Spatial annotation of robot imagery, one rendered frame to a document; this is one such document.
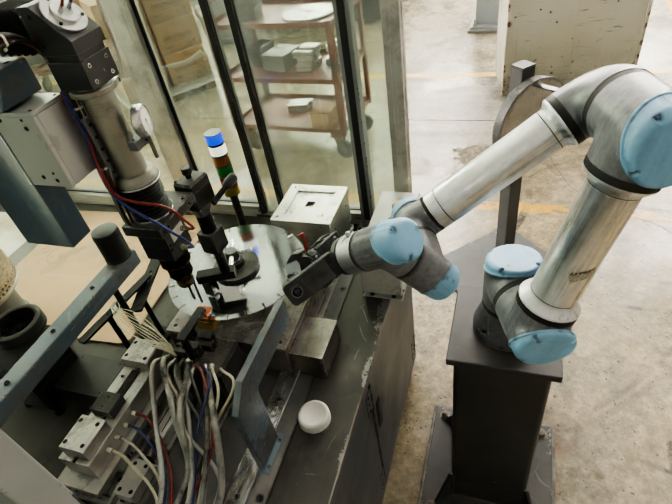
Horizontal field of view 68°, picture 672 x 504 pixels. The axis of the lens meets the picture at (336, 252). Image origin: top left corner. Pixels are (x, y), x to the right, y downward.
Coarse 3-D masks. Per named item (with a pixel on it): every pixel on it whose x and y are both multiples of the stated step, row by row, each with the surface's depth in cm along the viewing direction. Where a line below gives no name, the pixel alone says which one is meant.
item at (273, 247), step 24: (240, 240) 126; (264, 240) 125; (288, 240) 123; (192, 264) 122; (264, 264) 118; (192, 288) 115; (240, 288) 113; (264, 288) 112; (192, 312) 109; (216, 312) 108; (240, 312) 107
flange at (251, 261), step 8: (240, 256) 117; (248, 256) 119; (256, 256) 119; (216, 264) 119; (240, 264) 116; (248, 264) 117; (256, 264) 117; (240, 272) 115; (248, 272) 115; (224, 280) 114; (232, 280) 114; (240, 280) 114
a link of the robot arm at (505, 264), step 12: (492, 252) 107; (504, 252) 106; (516, 252) 105; (528, 252) 105; (492, 264) 103; (504, 264) 103; (516, 264) 102; (528, 264) 101; (540, 264) 101; (492, 276) 104; (504, 276) 101; (516, 276) 100; (528, 276) 100; (492, 288) 105; (504, 288) 101; (492, 300) 105
